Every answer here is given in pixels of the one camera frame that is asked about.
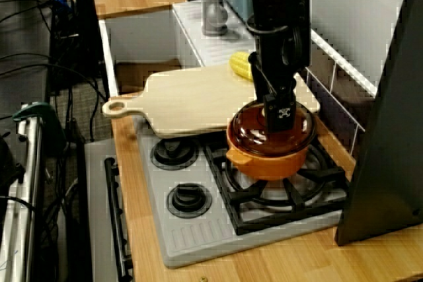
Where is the black computer tower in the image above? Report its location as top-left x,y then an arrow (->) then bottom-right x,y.
71,0 -> 106,91

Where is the grey toy faucet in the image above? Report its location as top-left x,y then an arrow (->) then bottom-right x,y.
201,0 -> 230,36

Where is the yellow toy corn cob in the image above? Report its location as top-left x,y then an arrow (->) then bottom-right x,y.
229,51 -> 255,82

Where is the green clamp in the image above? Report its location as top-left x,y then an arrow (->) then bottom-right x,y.
12,102 -> 67,151

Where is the grey stove top plate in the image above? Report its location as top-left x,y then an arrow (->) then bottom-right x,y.
137,129 -> 351,269

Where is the black oven door handle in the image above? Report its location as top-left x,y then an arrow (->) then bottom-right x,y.
104,157 -> 133,278

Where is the dark glass lid yellow knob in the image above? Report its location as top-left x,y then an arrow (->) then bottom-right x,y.
231,102 -> 317,156

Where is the wooden kitchen countertop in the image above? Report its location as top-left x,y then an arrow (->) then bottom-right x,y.
110,110 -> 423,282

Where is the light wooden cutting board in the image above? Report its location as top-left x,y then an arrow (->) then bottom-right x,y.
101,63 -> 322,139

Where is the white oven cabinet front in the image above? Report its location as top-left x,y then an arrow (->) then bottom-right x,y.
84,139 -> 133,282

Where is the black burner grate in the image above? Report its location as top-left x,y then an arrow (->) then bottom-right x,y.
204,136 -> 351,236

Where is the aluminium frame rail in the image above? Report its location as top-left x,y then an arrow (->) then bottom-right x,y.
0,120 -> 44,282

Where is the orange toy pot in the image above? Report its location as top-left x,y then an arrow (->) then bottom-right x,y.
225,120 -> 315,181

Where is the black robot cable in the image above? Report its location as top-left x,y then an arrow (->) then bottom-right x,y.
246,14 -> 291,36

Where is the white sink basin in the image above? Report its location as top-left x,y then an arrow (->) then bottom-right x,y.
98,0 -> 272,98

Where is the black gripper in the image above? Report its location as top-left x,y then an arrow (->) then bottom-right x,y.
248,24 -> 311,133

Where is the black stove knob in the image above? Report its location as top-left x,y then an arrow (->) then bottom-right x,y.
150,137 -> 199,171
166,182 -> 213,219

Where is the dark tile backsplash white rail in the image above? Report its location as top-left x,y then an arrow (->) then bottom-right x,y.
303,27 -> 379,164

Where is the black slanted panel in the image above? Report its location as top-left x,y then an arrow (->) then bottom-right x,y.
335,0 -> 423,246

